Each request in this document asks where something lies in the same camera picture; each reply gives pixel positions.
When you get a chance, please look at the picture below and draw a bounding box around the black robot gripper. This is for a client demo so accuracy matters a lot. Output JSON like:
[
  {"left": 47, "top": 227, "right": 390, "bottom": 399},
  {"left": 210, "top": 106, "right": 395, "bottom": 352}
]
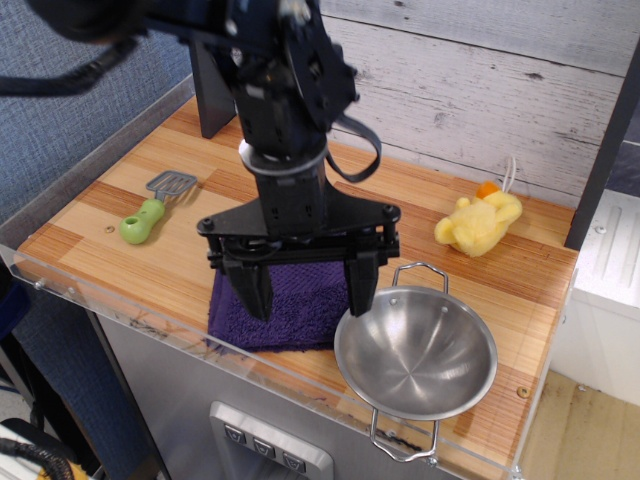
[{"left": 197, "top": 149, "right": 401, "bottom": 321}]

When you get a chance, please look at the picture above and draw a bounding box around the silver metal pot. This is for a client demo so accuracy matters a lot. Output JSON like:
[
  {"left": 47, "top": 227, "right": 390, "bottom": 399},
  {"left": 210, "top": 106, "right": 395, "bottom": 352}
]
[{"left": 334, "top": 283, "right": 498, "bottom": 463}]

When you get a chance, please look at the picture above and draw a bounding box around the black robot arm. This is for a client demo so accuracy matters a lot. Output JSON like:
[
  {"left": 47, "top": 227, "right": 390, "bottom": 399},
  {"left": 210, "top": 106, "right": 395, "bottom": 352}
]
[{"left": 32, "top": 1, "right": 401, "bottom": 320}]

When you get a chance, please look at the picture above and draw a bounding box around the green and grey spatula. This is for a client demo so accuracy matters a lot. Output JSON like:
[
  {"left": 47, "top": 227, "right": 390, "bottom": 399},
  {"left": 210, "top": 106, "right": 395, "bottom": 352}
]
[{"left": 119, "top": 170, "right": 197, "bottom": 245}]

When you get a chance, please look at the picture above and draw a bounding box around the purple folded towel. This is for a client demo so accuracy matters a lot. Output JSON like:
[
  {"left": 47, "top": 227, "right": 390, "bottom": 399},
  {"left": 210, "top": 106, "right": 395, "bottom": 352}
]
[{"left": 208, "top": 262, "right": 349, "bottom": 352}]

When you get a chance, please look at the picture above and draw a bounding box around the yellow plush duck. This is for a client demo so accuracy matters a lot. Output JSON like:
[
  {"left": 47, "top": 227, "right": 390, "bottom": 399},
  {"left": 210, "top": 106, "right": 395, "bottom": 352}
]
[{"left": 434, "top": 156, "right": 523, "bottom": 258}]

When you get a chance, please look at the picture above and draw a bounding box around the silver button control panel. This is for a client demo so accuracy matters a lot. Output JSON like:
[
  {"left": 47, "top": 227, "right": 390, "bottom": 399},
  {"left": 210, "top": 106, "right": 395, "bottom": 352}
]
[{"left": 209, "top": 401, "right": 334, "bottom": 479}]

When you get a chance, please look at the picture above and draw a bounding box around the clear acrylic front guard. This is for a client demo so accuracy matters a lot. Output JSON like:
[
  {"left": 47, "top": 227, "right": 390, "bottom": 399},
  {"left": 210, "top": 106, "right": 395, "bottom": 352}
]
[{"left": 1, "top": 247, "right": 519, "bottom": 479}]

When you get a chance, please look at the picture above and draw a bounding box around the white cabinet at right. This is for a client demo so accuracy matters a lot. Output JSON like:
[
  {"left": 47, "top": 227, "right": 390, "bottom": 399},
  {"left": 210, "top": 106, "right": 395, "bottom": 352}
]
[{"left": 550, "top": 190, "right": 639, "bottom": 405}]

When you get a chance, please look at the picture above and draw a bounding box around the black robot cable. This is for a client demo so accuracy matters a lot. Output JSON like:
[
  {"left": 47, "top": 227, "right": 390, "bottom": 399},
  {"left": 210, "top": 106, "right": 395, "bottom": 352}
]
[{"left": 0, "top": 37, "right": 384, "bottom": 184}]

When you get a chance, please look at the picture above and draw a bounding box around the dark vertical post right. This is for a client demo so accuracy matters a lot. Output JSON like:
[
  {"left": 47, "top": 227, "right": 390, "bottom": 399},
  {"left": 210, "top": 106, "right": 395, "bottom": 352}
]
[{"left": 564, "top": 45, "right": 639, "bottom": 251}]

